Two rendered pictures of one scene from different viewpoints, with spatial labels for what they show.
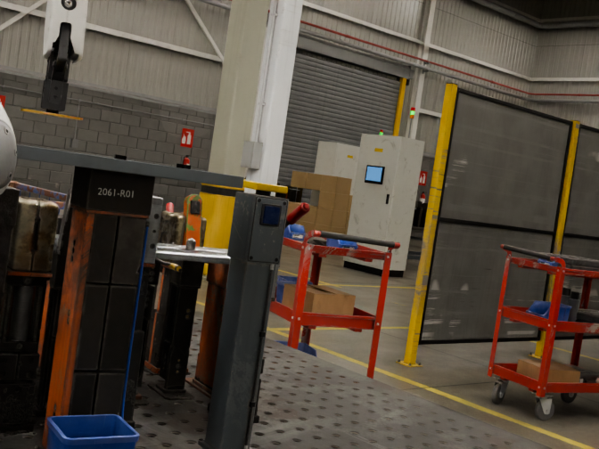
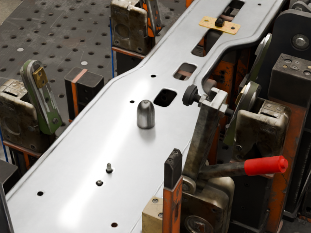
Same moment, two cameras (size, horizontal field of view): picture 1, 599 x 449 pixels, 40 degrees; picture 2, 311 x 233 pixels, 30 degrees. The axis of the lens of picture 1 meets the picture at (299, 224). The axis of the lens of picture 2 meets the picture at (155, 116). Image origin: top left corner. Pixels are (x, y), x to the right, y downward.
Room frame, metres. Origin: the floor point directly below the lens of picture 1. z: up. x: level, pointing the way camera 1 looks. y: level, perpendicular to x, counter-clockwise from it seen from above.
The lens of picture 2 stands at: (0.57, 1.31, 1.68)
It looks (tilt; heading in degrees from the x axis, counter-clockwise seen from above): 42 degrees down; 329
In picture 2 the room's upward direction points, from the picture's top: 1 degrees clockwise
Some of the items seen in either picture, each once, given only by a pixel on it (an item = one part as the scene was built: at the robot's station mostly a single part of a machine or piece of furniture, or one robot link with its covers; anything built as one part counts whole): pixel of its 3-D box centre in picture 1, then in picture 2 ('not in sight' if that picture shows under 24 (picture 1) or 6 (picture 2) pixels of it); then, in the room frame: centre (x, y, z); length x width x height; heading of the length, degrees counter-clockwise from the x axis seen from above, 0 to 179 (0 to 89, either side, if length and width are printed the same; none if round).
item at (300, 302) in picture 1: (306, 322); not in sight; (4.01, -0.10, 0.49); 0.81 x 0.47 x 0.97; 25
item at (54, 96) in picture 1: (56, 85); not in sight; (1.14, 0.36, 1.25); 0.03 x 0.03 x 0.07; 22
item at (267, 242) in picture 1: (244, 323); not in sight; (1.38, 0.07, 0.92); 0.08 x 0.08 x 0.44; 33
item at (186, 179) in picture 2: not in sight; (185, 184); (1.01, 1.00, 1.06); 0.03 x 0.01 x 0.03; 33
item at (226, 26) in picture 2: not in sight; (219, 23); (1.39, 0.66, 1.01); 0.08 x 0.04 x 0.01; 33
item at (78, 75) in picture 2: not in sight; (88, 132); (1.39, 0.98, 0.84); 0.11 x 0.08 x 0.29; 33
